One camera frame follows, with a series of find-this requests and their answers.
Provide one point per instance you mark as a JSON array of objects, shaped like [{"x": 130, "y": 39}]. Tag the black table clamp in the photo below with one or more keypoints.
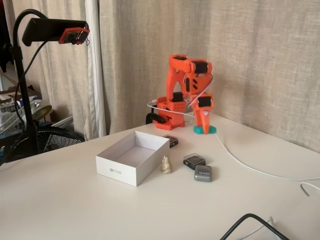
[{"x": 153, "y": 117}]

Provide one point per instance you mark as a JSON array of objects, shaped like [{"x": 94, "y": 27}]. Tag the teal green cube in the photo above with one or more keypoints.
[{"x": 197, "y": 130}]

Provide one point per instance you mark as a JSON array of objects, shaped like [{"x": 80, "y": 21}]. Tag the dark hanging clothes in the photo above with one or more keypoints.
[{"x": 4, "y": 37}]

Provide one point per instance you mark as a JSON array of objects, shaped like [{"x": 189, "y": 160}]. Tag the brown cardboard box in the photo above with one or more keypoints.
[{"x": 10, "y": 95}]

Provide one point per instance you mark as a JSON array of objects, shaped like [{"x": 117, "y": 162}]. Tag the black gooseneck stand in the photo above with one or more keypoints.
[{"x": 25, "y": 100}]

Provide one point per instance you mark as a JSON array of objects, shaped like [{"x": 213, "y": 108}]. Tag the orange gripper black servo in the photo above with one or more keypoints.
[{"x": 203, "y": 113}]

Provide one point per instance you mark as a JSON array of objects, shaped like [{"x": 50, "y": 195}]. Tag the white cardboard box bin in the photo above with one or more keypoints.
[{"x": 117, "y": 170}]

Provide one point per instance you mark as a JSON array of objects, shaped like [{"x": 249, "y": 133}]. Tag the orange framed camera module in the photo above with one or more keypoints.
[{"x": 71, "y": 36}]

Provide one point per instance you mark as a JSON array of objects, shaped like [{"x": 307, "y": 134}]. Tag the beige bear figurine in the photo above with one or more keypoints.
[{"x": 166, "y": 166}]

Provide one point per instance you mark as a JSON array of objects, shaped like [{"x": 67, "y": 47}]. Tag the black small case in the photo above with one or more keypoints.
[
  {"x": 193, "y": 160},
  {"x": 173, "y": 140}
]

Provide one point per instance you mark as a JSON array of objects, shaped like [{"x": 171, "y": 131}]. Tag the black floor fan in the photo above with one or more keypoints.
[{"x": 57, "y": 140}]

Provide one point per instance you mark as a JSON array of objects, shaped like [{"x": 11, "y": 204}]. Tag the grey small floss box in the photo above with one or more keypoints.
[{"x": 203, "y": 173}]

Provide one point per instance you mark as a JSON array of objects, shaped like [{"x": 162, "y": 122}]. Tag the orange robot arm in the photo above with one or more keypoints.
[{"x": 172, "y": 82}]

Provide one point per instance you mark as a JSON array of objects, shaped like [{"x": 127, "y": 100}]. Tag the black camera holder bar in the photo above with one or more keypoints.
[{"x": 45, "y": 28}]

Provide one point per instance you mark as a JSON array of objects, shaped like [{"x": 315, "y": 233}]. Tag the beige linen curtain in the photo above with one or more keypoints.
[{"x": 250, "y": 50}]

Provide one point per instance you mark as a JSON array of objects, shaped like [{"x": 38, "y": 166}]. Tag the overhead camera on black stand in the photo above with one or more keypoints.
[{"x": 75, "y": 87}]

